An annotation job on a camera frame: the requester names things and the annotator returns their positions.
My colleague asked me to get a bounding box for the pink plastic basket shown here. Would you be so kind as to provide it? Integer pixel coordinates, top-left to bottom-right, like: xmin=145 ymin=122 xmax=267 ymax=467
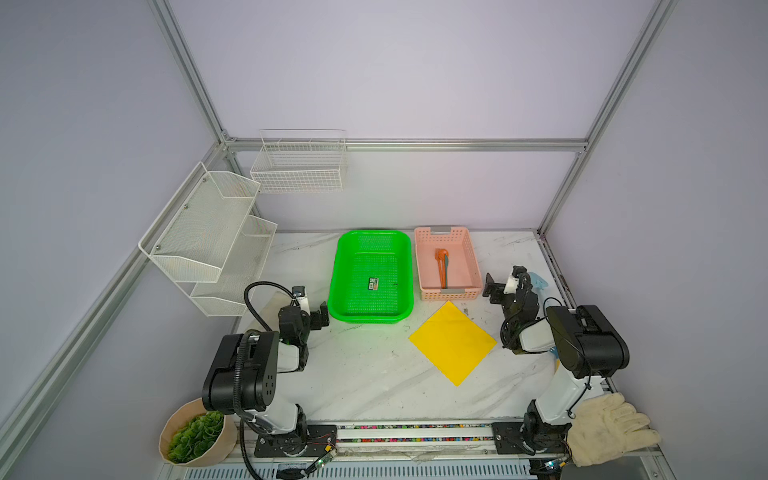
xmin=414 ymin=226 xmax=484 ymax=301

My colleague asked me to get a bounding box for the green plastic basket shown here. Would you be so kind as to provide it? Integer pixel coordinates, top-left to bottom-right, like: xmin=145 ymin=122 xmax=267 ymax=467
xmin=328 ymin=230 xmax=414 ymax=324

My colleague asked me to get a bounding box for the orange plastic spoon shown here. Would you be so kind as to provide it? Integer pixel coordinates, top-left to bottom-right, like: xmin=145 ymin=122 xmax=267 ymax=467
xmin=435 ymin=248 xmax=449 ymax=285

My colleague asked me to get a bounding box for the yellow paper napkin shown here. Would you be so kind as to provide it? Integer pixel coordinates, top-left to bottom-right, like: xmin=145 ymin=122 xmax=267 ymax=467
xmin=409 ymin=302 xmax=497 ymax=387

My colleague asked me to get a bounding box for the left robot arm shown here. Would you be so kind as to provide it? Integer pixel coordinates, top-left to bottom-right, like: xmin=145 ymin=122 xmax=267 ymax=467
xmin=202 ymin=281 xmax=338 ymax=460

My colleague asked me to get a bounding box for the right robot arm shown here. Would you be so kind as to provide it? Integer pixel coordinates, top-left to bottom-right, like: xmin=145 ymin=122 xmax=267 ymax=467
xmin=482 ymin=265 xmax=630 ymax=455

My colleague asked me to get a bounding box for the light blue garden trowel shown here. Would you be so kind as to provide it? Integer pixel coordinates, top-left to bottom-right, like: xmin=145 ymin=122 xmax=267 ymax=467
xmin=528 ymin=271 xmax=549 ymax=294

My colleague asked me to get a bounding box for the white mesh two-tier shelf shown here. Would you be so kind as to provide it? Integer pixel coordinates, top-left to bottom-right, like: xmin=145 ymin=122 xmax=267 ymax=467
xmin=138 ymin=163 xmax=277 ymax=317

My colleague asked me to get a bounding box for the cream work glove right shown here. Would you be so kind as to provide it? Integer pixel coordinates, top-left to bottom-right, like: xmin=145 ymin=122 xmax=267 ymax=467
xmin=566 ymin=393 xmax=662 ymax=467

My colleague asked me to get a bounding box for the paper bag with greens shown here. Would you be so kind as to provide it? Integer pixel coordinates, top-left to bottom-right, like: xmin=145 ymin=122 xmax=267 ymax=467
xmin=158 ymin=399 xmax=238 ymax=468

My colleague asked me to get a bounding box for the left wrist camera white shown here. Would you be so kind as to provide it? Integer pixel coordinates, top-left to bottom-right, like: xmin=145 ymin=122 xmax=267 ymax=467
xmin=292 ymin=286 xmax=310 ymax=315

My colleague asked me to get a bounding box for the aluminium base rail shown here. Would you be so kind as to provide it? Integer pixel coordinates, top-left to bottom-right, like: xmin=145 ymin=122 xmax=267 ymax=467
xmin=245 ymin=418 xmax=570 ymax=458

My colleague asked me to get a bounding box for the white wire basket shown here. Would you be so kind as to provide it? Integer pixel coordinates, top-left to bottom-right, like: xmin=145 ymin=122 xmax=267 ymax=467
xmin=250 ymin=129 xmax=347 ymax=194

